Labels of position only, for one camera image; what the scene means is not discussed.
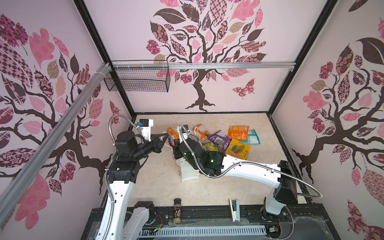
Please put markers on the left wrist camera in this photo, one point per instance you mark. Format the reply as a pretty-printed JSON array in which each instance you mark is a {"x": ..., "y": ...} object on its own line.
[{"x": 144, "y": 128}]

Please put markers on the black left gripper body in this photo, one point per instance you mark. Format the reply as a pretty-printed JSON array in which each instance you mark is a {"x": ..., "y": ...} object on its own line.
[{"x": 146, "y": 147}]

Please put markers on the left aluminium rail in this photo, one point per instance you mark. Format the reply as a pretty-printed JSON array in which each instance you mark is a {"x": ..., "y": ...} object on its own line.
[{"x": 22, "y": 181}]

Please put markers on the white slotted cable duct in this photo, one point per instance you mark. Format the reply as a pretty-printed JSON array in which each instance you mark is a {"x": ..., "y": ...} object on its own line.
[{"x": 221, "y": 231}]

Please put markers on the teal white snack packet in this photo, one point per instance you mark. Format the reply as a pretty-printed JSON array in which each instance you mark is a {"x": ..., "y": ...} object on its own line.
[{"x": 251, "y": 138}]

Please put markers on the aluminium rail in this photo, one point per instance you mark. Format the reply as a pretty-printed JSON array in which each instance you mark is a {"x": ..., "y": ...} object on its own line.
[
  {"x": 22, "y": 181},
  {"x": 206, "y": 66}
]

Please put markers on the white paper bag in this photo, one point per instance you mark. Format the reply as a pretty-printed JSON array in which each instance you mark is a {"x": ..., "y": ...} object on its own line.
[{"x": 185, "y": 170}]

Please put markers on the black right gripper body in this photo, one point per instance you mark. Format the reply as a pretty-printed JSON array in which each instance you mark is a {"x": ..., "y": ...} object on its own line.
[{"x": 196, "y": 166}]

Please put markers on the yellow orange mango snack bag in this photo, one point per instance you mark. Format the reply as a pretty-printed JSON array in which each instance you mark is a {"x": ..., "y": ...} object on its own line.
[{"x": 238, "y": 149}]

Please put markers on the green Fox's bag upper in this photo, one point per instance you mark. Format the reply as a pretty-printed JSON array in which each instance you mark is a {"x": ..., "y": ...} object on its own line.
[{"x": 211, "y": 147}]

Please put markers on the purple snack packet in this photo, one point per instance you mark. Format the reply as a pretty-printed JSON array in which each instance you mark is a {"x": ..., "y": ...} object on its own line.
[{"x": 221, "y": 140}]

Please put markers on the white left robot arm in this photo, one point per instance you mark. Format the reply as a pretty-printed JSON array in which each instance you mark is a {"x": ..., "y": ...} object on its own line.
[{"x": 130, "y": 149}]

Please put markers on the orange snack packet far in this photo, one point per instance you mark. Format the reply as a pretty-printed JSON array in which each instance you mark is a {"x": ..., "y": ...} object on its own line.
[{"x": 238, "y": 132}]

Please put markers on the spice bottle black cap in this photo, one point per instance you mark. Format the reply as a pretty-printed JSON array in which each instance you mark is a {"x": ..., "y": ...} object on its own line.
[{"x": 177, "y": 211}]

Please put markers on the back aluminium rail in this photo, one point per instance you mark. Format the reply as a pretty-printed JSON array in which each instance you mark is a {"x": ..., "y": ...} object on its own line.
[{"x": 206, "y": 66}]

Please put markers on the orange white snack packet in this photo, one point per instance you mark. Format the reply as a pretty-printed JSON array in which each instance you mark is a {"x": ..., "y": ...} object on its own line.
[{"x": 202, "y": 132}]

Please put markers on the black wire basket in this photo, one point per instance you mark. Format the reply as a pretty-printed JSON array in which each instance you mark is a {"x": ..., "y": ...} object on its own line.
[{"x": 139, "y": 76}]

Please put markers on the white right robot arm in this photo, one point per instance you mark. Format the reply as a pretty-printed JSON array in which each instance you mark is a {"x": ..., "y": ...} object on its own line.
[{"x": 214, "y": 164}]

